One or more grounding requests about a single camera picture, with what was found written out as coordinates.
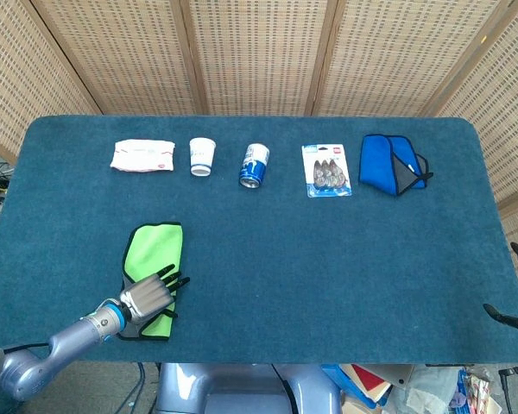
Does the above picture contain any red book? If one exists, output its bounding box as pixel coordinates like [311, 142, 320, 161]
[351, 364, 388, 393]

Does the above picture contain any correction tape blister pack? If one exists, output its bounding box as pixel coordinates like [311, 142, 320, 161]
[301, 144, 353, 199]

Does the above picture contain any white paper cup blue band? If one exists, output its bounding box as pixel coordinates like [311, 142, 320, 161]
[188, 137, 217, 177]

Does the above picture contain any blue flat box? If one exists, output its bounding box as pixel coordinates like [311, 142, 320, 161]
[321, 364, 392, 406]

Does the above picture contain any grey and green cloth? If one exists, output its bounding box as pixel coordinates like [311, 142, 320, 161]
[119, 221, 186, 342]

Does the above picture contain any blue white soda can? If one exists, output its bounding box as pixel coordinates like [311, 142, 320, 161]
[238, 143, 271, 190]

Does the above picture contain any woven rattan folding screen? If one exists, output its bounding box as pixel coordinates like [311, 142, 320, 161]
[0, 0, 518, 303]

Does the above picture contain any white pink wet wipes pack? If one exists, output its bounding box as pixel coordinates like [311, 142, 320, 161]
[110, 138, 175, 174]

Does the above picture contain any crumpled clear plastic bag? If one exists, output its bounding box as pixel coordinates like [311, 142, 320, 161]
[396, 366, 458, 414]

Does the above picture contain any blue cloth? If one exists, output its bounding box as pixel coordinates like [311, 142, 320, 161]
[357, 134, 435, 198]

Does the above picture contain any blue hanging cable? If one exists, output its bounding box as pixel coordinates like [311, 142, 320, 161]
[111, 362, 147, 414]

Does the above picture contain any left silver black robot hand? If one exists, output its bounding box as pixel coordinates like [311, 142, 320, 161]
[119, 263, 191, 325]

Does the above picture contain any silver-blue robot torso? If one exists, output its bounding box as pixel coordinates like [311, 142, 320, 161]
[155, 362, 343, 414]

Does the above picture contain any teal plush table cover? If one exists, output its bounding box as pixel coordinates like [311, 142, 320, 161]
[0, 114, 518, 366]

